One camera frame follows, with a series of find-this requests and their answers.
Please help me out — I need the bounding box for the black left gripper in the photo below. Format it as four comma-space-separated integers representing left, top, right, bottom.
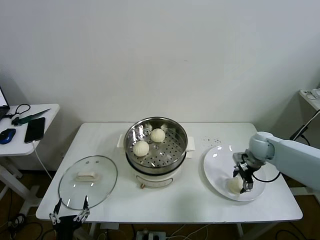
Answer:
49, 195, 90, 240

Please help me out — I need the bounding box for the white round plate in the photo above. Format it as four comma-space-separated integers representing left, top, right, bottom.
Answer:
202, 145, 267, 202

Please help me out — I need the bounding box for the black floor cable bundle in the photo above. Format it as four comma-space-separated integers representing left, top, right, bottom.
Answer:
7, 212, 43, 240

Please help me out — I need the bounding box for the green flat tool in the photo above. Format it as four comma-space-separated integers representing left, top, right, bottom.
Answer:
11, 108, 52, 126

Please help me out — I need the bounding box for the white charging cable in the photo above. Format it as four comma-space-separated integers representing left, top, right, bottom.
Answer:
32, 141, 53, 180

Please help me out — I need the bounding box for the white hanging cable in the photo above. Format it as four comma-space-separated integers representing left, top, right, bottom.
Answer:
292, 109, 320, 141

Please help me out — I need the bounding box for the floor power strip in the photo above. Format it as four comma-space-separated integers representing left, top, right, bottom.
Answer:
136, 230, 166, 240

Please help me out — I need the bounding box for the black laptop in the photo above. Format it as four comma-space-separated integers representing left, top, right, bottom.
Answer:
0, 84, 11, 120

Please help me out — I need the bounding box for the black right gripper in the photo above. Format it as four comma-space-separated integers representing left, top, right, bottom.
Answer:
233, 159, 258, 195

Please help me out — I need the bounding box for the black looped cord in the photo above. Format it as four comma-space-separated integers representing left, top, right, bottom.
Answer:
6, 103, 31, 118

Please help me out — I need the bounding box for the round glass pot lid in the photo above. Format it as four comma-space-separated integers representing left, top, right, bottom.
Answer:
58, 155, 118, 210

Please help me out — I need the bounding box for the blue computer mouse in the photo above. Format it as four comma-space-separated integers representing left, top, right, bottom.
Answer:
0, 127, 17, 145

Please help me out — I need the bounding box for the stainless steel steamer basket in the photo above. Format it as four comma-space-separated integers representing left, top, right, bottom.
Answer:
117, 116, 196, 176

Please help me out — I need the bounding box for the white power strip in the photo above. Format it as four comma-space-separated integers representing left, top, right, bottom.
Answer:
303, 89, 320, 101

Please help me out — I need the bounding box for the white steamed baozi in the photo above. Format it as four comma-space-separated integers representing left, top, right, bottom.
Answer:
149, 128, 166, 143
132, 140, 150, 158
226, 177, 243, 195

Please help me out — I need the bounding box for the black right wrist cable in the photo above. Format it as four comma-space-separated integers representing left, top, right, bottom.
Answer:
251, 171, 281, 184

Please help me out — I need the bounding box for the black smartphone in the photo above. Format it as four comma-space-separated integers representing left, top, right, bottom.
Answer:
24, 116, 47, 144

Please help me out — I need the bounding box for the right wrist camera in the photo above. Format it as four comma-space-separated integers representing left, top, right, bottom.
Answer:
232, 151, 248, 165

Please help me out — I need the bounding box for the white side table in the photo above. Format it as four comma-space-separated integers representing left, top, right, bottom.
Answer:
0, 103, 61, 213

